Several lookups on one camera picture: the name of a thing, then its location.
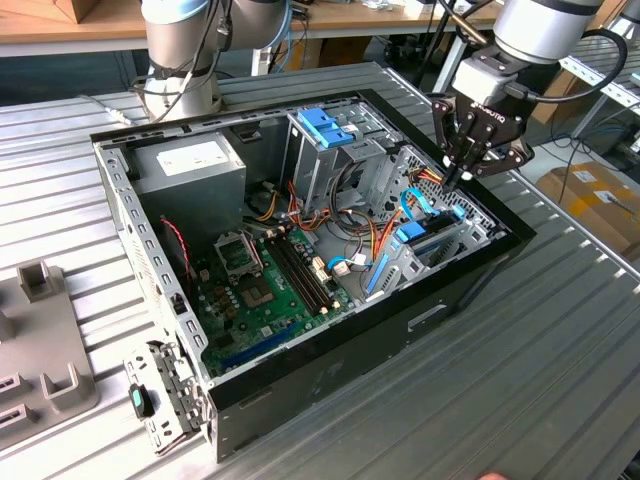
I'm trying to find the black cable bundle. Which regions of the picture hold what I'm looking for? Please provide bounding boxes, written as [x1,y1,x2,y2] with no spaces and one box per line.
[327,158,374,236]

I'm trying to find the cardboard box with labels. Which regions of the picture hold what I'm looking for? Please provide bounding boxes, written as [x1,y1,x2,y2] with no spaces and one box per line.
[535,160,640,262]

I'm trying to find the orange red wire bundle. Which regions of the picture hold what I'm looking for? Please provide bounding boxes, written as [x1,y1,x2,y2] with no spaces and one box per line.
[287,180,384,237]

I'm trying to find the metal optical drive cage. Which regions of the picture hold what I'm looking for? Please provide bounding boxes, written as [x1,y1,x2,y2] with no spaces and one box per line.
[279,107,401,214]

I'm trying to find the yellow black wire bundle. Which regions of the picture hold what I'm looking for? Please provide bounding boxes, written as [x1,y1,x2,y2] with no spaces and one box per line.
[248,180,281,224]

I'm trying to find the black cable with metal plug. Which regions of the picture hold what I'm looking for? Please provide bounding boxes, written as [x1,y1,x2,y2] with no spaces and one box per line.
[85,0,236,126]

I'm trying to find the metal disk bay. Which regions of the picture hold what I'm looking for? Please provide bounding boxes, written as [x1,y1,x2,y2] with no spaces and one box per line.
[362,144,507,304]

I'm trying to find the brown cardboard box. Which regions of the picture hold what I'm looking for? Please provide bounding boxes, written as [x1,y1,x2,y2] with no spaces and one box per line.
[292,35,374,71]
[524,59,594,126]

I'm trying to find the blue expansion slot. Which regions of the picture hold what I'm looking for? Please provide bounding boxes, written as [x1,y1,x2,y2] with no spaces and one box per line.
[219,322,301,369]

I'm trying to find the black stand pole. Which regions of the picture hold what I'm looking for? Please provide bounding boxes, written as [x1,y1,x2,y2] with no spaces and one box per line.
[412,0,461,96]

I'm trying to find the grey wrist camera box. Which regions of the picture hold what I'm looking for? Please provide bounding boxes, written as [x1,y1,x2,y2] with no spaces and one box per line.
[452,57,522,104]

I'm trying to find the hard disk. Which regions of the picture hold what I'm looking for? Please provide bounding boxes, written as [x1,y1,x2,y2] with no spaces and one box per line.
[367,203,467,295]

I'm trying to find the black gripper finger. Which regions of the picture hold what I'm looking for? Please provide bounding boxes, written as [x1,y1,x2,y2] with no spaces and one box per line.
[432,98,479,174]
[442,128,535,194]

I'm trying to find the thin wires with white plug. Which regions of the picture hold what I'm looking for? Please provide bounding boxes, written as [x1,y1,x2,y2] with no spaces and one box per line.
[329,238,381,277]

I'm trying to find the long wooden desk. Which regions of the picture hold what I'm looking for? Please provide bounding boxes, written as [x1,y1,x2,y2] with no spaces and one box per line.
[0,0,501,59]

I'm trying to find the black RAM slot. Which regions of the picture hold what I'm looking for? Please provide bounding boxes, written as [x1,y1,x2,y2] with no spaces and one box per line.
[263,238,321,317]
[268,236,327,315]
[279,231,338,310]
[274,233,332,312]

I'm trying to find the round black speaker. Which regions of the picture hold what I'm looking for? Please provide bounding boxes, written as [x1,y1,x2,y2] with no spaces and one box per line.
[248,182,274,216]

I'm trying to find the black open PC case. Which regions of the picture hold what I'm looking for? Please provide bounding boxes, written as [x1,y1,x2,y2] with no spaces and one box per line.
[89,88,539,464]

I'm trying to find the metal slat table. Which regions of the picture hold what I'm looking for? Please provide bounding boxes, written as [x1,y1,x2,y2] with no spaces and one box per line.
[559,29,640,146]

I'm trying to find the green motherboard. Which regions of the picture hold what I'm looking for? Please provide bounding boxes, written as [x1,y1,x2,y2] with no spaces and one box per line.
[192,224,359,379]

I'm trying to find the red black twisted wire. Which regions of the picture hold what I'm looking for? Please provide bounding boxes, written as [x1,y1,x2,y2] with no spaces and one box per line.
[159,215,196,284]

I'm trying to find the wooden box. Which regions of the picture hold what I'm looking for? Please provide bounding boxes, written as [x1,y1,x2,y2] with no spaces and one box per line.
[52,0,144,24]

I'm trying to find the blue plastic cage latch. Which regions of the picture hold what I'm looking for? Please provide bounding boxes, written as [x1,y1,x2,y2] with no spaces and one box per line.
[297,108,360,150]

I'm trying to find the grey parts rack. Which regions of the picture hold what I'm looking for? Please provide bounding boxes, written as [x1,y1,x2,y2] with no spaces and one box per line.
[0,259,102,444]

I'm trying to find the black camera cable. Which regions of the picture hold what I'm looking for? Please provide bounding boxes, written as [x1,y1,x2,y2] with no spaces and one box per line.
[507,27,629,104]

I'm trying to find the metal card retention bracket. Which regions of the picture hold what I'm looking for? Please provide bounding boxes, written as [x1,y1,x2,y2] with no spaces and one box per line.
[121,339,211,457]

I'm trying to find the black case fan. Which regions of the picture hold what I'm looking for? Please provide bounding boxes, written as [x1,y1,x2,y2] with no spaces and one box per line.
[158,217,195,296]

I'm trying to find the black cable with brass fitting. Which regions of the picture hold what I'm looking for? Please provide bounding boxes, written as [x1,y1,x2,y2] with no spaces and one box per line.
[437,0,489,46]

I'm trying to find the CPU socket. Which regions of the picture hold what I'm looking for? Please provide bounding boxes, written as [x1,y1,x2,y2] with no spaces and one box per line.
[238,280,277,312]

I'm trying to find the orange red power wire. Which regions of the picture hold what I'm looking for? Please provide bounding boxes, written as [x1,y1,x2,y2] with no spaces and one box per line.
[372,168,449,259]

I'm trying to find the grey power supply unit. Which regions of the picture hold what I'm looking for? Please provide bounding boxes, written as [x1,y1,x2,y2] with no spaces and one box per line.
[130,132,247,246]

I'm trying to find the blue SATA wire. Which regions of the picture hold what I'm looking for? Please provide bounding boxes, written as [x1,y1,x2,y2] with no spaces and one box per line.
[327,187,442,274]

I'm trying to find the metal socket cover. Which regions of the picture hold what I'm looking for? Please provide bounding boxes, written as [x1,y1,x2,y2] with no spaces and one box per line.
[213,230,265,279]

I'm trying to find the black teal release latch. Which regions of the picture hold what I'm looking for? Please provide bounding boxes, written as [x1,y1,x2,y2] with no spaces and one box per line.
[127,383,154,419]

